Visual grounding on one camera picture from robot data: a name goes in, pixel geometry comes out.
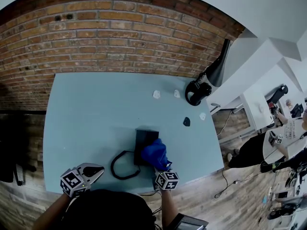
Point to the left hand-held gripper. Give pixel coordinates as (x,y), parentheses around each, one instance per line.
(70,181)

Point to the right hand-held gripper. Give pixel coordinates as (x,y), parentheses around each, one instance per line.
(168,180)

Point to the blue knitted cloth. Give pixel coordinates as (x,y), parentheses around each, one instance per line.
(156,154)

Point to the person's left forearm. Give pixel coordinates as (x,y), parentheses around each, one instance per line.
(50,212)

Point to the person's right forearm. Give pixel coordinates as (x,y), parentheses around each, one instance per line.
(169,210)

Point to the black rectangular device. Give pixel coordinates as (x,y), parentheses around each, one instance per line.
(152,135)

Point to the person's black shirt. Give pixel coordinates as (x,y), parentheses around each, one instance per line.
(108,212)

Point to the dark grey electronic device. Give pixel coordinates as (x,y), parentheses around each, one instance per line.
(187,223)

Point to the small black plastic piece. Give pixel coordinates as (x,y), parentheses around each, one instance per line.
(187,121)

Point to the small white plastic piece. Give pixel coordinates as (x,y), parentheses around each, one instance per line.
(156,94)
(202,116)
(176,93)

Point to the small light blue object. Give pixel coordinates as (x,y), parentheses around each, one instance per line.
(265,199)

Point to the white desk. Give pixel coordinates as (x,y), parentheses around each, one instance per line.
(251,106)

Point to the black desk lamp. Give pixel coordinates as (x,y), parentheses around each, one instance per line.
(216,75)

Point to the black chair with headrest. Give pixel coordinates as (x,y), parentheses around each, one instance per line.
(278,93)

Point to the small potted plant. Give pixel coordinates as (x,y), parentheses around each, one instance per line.
(288,103)

